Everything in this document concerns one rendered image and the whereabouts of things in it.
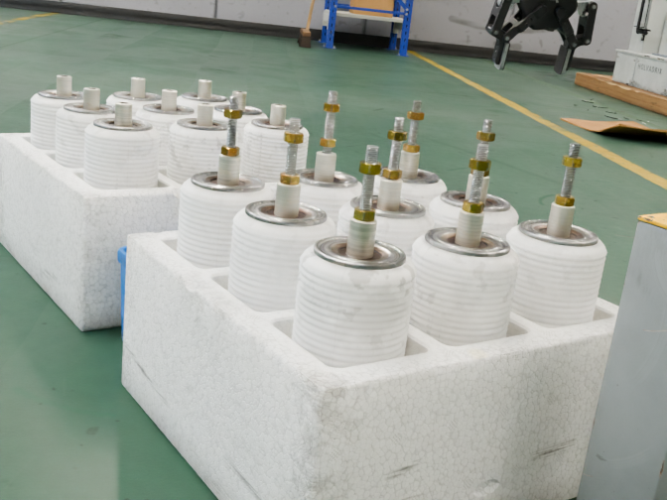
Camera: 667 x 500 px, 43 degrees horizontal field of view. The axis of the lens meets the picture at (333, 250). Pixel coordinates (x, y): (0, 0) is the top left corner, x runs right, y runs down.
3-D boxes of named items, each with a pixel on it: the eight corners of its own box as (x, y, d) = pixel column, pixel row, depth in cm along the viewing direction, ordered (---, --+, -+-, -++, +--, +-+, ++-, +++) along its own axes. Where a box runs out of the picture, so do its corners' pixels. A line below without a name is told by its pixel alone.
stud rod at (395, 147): (392, 194, 84) (403, 118, 82) (383, 192, 85) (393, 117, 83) (396, 192, 85) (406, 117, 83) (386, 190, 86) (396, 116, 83)
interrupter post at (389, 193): (399, 215, 84) (404, 183, 83) (375, 212, 84) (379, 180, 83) (399, 209, 87) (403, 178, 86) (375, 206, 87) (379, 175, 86)
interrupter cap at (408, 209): (427, 225, 82) (428, 218, 82) (347, 215, 82) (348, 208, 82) (423, 206, 89) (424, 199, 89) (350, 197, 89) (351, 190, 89)
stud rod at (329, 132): (324, 161, 93) (332, 91, 91) (320, 159, 94) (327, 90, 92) (332, 161, 94) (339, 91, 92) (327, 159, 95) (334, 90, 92)
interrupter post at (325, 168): (310, 179, 95) (313, 150, 94) (330, 180, 96) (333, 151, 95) (316, 185, 93) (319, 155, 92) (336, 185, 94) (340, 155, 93)
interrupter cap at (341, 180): (281, 173, 97) (282, 167, 97) (344, 175, 99) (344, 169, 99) (300, 189, 90) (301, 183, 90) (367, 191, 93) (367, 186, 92)
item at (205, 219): (187, 321, 99) (196, 168, 93) (268, 334, 98) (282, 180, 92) (159, 355, 89) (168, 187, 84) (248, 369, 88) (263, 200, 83)
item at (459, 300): (472, 461, 76) (507, 269, 70) (372, 430, 79) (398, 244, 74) (498, 418, 84) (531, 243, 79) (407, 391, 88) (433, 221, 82)
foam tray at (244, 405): (392, 337, 119) (409, 212, 114) (619, 483, 89) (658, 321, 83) (120, 384, 97) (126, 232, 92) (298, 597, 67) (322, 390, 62)
